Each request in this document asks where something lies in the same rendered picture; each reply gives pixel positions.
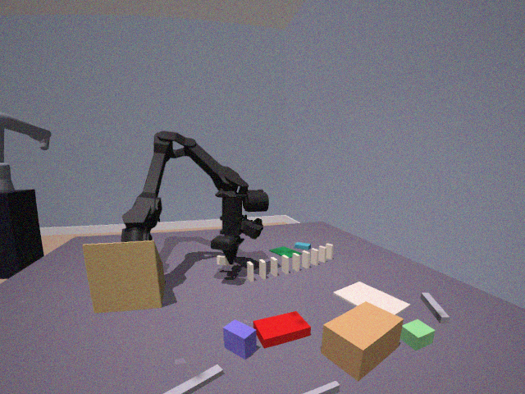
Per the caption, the red rectangular block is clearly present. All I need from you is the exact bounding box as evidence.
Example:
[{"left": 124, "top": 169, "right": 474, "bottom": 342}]
[{"left": 253, "top": 311, "right": 311, "bottom": 349}]

